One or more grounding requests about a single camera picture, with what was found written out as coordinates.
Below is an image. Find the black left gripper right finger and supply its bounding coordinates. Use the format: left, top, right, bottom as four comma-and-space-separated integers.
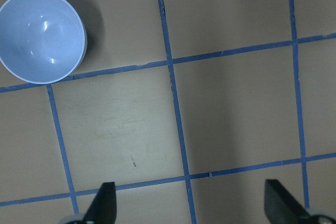
264, 179, 310, 224

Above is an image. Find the blue bowl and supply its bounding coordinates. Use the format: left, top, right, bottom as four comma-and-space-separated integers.
1, 0, 87, 84

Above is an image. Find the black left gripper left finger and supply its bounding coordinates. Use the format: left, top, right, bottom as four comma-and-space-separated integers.
83, 182, 117, 224

